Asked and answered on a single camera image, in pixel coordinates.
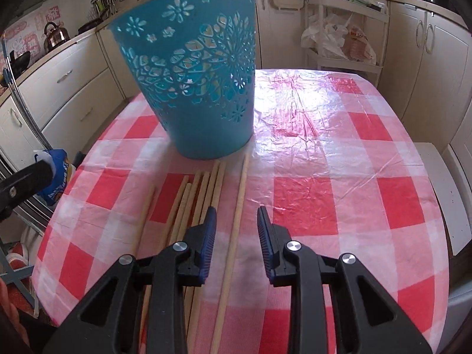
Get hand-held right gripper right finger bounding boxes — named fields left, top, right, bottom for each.
left=257, top=206, right=432, bottom=354

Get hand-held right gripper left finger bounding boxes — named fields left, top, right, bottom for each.
left=42, top=206, right=218, bottom=354

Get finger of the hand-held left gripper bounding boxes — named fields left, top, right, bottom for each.
left=0, top=150, right=56, bottom=224

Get long wooden chopstick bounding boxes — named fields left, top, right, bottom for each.
left=210, top=154, right=250, bottom=354

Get row of wooden chopsticks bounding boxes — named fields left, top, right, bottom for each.
left=130, top=160, right=226, bottom=354

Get blue perforated plastic basket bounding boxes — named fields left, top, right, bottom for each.
left=107, top=0, right=259, bottom=161

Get blue snack packet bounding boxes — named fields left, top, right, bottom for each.
left=39, top=149, right=76, bottom=207

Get cream drawer cabinet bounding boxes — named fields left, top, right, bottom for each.
left=0, top=29, right=130, bottom=165

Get black frying pan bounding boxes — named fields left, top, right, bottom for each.
left=8, top=50, right=32, bottom=71

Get metal kettle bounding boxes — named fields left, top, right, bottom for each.
left=43, top=22, right=71, bottom=52

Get black wok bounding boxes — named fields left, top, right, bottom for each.
left=77, top=17, right=104, bottom=35

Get white wooden chair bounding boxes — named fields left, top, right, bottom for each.
left=415, top=142, right=472, bottom=256

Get white plastic bag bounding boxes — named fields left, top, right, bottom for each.
left=300, top=13, right=349, bottom=60

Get red printed plastic bag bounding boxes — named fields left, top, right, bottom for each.
left=343, top=26, right=377, bottom=64

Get cream tall cabinet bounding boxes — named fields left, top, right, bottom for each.
left=381, top=0, right=472, bottom=155

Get white rolling cart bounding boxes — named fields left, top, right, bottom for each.
left=303, top=0, right=392, bottom=86

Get metal folding frame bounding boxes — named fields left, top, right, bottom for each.
left=0, top=64, right=54, bottom=152

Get pink wall stickers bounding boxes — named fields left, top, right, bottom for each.
left=5, top=5, right=63, bottom=58

